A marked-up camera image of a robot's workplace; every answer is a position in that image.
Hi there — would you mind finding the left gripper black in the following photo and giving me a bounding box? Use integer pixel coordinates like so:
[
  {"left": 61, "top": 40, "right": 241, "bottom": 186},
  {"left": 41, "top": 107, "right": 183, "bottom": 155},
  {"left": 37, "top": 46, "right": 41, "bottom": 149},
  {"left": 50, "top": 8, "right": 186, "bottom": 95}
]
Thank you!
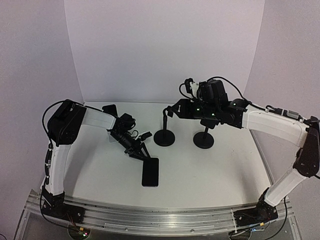
[{"left": 110, "top": 130, "right": 151, "bottom": 161}]

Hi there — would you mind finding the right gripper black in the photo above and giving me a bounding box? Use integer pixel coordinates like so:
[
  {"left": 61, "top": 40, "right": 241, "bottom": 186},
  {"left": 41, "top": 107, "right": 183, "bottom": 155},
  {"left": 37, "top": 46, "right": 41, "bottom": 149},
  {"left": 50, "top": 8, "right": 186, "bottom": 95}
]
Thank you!
[{"left": 172, "top": 98, "right": 220, "bottom": 120}]

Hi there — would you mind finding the black phone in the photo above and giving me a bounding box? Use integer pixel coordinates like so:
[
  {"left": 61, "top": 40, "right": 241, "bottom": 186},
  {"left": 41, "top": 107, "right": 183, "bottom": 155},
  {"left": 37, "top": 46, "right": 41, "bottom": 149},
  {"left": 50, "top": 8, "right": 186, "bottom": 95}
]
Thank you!
[
  {"left": 200, "top": 119, "right": 219, "bottom": 129},
  {"left": 141, "top": 157, "right": 159, "bottom": 187},
  {"left": 102, "top": 104, "right": 118, "bottom": 117}
]

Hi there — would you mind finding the black phone stand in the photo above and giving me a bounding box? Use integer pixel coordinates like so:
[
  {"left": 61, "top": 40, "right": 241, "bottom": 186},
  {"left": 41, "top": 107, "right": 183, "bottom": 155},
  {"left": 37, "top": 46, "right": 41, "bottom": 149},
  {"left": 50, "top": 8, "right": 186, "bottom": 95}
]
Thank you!
[
  {"left": 193, "top": 127, "right": 215, "bottom": 150},
  {"left": 153, "top": 106, "right": 176, "bottom": 147}
]

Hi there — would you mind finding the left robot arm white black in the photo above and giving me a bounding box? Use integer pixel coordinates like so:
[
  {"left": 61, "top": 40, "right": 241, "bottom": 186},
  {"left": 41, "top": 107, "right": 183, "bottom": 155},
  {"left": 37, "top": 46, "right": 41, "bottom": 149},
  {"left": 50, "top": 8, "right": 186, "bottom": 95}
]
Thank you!
[{"left": 42, "top": 99, "right": 159, "bottom": 218}]

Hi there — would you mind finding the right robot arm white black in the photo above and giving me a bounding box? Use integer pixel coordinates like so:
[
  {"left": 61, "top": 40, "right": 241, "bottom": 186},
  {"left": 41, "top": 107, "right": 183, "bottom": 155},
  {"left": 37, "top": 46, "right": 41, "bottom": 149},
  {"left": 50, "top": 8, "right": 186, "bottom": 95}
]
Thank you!
[{"left": 167, "top": 76, "right": 320, "bottom": 207}]

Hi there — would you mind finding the clear acrylic phone stand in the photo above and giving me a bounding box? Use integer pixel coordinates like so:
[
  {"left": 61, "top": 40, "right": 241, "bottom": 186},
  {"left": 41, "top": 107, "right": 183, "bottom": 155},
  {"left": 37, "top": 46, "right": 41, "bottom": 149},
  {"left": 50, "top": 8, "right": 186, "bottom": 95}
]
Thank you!
[{"left": 107, "top": 130, "right": 118, "bottom": 144}]

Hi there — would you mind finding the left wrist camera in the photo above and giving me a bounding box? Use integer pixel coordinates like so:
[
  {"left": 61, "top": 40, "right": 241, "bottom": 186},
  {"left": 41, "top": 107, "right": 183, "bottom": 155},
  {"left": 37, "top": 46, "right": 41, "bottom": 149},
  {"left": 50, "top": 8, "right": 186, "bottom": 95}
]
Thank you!
[{"left": 135, "top": 131, "right": 152, "bottom": 142}]

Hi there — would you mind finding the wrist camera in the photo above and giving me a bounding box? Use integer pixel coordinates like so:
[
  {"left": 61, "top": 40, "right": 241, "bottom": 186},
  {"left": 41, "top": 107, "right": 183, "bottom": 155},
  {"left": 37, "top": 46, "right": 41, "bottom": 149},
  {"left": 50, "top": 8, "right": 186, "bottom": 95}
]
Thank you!
[
  {"left": 184, "top": 78, "right": 199, "bottom": 99},
  {"left": 135, "top": 131, "right": 152, "bottom": 142}
]

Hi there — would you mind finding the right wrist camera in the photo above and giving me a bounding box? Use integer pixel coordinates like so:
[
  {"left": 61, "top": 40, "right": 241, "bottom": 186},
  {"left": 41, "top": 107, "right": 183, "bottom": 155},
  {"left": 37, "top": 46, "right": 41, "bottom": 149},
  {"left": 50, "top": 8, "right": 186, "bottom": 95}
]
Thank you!
[{"left": 184, "top": 78, "right": 199, "bottom": 99}]

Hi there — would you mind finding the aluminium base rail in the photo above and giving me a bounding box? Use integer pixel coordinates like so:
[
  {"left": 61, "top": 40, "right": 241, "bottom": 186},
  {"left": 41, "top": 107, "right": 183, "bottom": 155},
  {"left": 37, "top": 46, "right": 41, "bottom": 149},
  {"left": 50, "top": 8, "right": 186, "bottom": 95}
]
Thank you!
[{"left": 14, "top": 191, "right": 301, "bottom": 240}]

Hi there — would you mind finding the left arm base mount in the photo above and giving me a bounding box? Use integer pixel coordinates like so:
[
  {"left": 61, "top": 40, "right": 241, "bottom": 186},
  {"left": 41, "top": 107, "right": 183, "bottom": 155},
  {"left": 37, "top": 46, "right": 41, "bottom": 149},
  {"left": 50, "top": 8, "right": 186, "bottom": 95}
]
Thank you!
[{"left": 40, "top": 189, "right": 85, "bottom": 224}]

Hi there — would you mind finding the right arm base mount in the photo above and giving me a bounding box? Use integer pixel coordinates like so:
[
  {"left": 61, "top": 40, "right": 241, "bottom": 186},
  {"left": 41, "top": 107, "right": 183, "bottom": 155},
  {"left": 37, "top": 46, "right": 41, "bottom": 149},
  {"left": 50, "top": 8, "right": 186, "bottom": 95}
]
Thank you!
[{"left": 233, "top": 190, "right": 278, "bottom": 227}]

